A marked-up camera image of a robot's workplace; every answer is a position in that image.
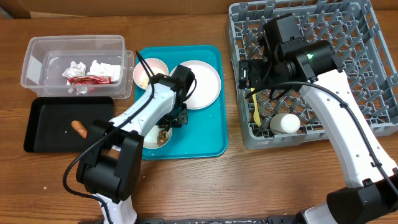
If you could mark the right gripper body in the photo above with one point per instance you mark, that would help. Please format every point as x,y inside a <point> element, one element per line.
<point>261,73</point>

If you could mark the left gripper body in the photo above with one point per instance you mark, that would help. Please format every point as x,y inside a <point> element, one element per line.
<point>176,119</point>

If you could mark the brown food scrap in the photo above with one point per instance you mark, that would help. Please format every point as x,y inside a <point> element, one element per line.
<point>162,137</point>

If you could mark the white bowl with food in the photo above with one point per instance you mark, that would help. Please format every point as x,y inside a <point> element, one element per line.
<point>150,140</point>

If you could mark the yellow plastic spoon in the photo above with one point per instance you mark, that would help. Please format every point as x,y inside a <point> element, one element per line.
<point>256,115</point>

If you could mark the white bowl with residue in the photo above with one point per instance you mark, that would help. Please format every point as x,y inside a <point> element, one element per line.
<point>140,76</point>

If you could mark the white plastic cup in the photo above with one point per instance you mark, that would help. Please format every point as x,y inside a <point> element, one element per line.
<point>285,123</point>

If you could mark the red foil wrapper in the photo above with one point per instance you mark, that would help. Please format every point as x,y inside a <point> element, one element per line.
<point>89,80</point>

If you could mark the orange carrot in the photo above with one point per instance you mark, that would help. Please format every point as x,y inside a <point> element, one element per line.
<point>79,128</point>

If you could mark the white napkin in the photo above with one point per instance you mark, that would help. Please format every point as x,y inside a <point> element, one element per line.
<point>97,69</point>

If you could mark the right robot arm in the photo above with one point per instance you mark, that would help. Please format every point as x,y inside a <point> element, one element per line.
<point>316,72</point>

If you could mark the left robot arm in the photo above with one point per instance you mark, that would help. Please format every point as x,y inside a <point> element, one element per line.
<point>110,167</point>

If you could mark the grey dishwasher rack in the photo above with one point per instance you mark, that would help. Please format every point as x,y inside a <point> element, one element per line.
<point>352,28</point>

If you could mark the teal serving tray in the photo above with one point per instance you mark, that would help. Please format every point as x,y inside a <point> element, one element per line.
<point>205,134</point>

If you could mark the white round plate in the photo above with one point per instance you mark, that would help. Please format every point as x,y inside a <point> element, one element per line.
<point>208,85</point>

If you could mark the black plastic tray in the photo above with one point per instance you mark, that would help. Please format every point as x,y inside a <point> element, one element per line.
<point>49,127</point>

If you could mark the clear plastic bin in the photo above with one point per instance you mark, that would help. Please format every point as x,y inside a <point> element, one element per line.
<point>48,57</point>

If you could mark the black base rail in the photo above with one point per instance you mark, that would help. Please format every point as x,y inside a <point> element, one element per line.
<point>273,219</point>

